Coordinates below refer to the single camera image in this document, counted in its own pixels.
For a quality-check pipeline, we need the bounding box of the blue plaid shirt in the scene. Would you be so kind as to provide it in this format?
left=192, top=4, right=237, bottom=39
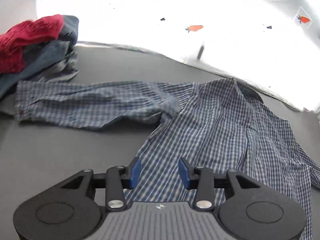
left=15, top=77, right=320, bottom=240

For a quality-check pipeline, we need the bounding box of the red garment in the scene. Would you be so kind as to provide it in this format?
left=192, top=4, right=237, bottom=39
left=0, top=14, right=64, bottom=74

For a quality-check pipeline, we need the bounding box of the grey board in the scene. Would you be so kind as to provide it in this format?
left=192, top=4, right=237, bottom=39
left=0, top=0, right=42, bottom=35

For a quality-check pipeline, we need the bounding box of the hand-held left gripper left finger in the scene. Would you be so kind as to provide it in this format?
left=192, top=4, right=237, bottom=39
left=61, top=156, right=142, bottom=211

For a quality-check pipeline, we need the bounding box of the printed white sheet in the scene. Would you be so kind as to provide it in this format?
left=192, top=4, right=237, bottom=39
left=35, top=0, right=320, bottom=113

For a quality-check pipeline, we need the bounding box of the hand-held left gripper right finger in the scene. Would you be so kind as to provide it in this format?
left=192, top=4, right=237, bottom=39
left=178, top=157, right=260, bottom=211

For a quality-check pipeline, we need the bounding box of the pile of dark clothes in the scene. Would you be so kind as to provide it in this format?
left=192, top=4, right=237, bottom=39
left=0, top=15, right=80, bottom=98

